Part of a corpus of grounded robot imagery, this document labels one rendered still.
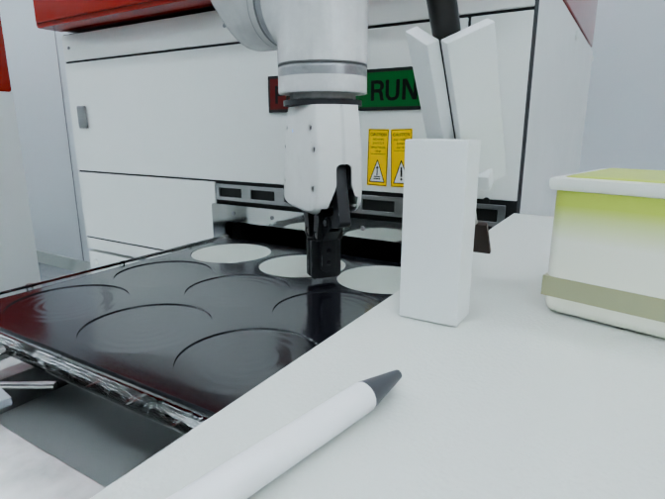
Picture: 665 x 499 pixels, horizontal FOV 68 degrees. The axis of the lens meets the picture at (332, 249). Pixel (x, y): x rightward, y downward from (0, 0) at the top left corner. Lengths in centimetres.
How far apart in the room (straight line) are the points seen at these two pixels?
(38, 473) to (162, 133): 64
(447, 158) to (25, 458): 27
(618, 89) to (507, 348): 186
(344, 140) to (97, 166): 66
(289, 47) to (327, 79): 4
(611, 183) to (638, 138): 180
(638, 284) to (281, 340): 24
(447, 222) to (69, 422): 36
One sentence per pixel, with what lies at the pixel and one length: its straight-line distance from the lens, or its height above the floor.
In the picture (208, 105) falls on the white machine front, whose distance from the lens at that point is 79.
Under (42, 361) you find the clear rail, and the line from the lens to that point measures 40.
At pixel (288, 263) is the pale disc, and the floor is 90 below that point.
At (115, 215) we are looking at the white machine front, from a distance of 100.
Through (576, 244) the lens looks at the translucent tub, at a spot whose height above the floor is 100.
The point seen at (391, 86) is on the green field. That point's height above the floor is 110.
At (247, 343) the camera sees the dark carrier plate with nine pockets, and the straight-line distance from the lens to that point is 38.
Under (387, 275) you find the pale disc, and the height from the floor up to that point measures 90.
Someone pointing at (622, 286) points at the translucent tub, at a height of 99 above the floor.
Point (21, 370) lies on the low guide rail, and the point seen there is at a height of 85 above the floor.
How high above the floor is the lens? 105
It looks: 14 degrees down
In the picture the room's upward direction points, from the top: straight up
